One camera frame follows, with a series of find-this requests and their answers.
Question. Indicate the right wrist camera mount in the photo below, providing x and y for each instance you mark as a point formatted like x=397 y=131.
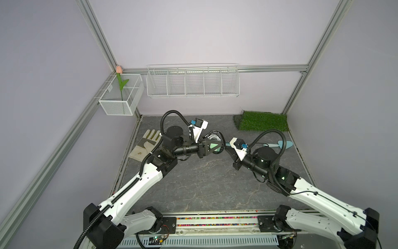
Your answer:
x=240 y=147

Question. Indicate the beige gardening glove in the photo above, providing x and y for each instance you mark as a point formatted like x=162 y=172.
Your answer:
x=145 y=145

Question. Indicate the green artificial grass mat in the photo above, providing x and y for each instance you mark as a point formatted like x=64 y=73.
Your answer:
x=260 y=121

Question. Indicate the teal garden trowel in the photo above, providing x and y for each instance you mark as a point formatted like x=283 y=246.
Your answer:
x=279 y=144

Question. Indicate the white mesh wall basket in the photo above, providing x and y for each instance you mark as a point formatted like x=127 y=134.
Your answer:
x=111 y=102

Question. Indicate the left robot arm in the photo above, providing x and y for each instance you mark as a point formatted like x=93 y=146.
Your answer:
x=176 y=141

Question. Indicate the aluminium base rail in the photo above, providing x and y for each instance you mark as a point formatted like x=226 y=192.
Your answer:
x=217 y=225

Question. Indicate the artificial pink tulip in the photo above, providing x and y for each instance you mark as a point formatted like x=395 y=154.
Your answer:
x=122 y=83

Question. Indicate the white wire wall shelf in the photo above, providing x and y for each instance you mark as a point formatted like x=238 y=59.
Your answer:
x=193 y=80

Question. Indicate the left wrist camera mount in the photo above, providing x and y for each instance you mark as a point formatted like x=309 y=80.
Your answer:
x=198 y=125

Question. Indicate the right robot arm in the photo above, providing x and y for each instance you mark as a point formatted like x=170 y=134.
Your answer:
x=350 y=226

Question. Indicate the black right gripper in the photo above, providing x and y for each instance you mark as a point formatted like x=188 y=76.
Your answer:
x=237 y=163

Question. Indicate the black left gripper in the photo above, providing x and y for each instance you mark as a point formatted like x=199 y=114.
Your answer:
x=202 y=146

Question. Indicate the green charger block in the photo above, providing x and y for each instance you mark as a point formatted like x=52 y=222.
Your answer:
x=215 y=148

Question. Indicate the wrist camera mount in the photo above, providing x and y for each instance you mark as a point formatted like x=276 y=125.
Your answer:
x=240 y=147
x=198 y=125

